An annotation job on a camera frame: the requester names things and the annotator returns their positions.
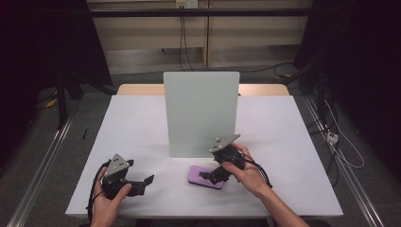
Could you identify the black curtain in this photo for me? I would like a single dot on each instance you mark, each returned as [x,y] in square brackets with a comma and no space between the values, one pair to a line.
[365,63]
[38,47]

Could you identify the person's right hand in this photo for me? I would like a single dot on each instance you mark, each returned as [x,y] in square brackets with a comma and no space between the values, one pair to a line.
[250,176]

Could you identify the white power strip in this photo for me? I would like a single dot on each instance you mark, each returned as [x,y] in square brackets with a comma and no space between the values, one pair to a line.
[332,137]

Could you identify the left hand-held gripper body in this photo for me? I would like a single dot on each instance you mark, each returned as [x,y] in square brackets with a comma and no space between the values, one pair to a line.
[117,168]

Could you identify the purple whiteboard eraser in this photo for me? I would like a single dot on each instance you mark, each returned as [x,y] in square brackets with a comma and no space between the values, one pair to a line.
[195,176]

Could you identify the white table cover sheet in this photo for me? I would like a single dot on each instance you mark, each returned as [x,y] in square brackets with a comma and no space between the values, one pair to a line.
[142,132]

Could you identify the white wall socket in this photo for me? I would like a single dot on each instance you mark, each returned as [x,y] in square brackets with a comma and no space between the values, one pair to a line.
[186,3]

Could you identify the black metal stand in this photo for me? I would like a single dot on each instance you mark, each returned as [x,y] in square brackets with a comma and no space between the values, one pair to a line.
[61,104]
[321,91]

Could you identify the wooden wall post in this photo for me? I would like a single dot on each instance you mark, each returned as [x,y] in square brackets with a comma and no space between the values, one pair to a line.
[206,38]

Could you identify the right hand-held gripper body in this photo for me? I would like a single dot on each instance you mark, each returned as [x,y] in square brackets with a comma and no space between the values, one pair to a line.
[225,148]

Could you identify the yellow floor tape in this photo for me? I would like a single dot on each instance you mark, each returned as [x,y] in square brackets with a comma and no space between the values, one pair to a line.
[52,102]

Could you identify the small black pen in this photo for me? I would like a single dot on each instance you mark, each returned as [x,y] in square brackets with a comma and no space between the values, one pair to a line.
[84,134]

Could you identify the wooden table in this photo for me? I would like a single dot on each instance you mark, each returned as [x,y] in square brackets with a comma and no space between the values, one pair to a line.
[138,89]

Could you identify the metal floor rail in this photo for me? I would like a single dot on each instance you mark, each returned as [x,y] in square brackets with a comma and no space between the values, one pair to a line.
[38,176]
[353,189]

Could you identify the black horizontal bar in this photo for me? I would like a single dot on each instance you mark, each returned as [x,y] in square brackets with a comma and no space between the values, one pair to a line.
[142,12]

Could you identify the person's left hand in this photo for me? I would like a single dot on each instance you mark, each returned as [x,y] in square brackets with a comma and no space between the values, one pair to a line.
[105,209]

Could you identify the glass whiteboard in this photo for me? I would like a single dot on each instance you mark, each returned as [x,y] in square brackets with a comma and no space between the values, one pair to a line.
[192,119]

